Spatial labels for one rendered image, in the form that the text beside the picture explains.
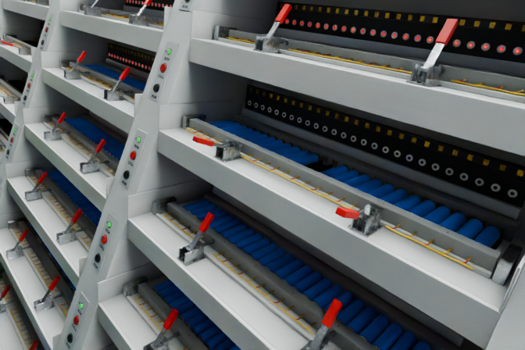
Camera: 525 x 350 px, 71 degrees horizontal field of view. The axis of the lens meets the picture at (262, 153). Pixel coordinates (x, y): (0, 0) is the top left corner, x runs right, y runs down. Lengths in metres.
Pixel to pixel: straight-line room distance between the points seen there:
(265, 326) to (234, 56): 0.43
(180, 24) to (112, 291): 0.57
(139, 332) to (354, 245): 0.49
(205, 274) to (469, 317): 0.39
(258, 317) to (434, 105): 0.37
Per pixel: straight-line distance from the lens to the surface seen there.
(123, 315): 0.85
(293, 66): 0.56
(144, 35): 0.91
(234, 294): 0.62
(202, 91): 0.79
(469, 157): 0.60
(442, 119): 0.46
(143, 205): 0.80
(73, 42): 1.41
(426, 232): 0.49
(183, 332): 0.78
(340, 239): 0.48
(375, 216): 0.47
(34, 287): 1.24
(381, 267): 0.46
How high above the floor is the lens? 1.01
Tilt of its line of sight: 5 degrees down
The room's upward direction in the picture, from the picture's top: 21 degrees clockwise
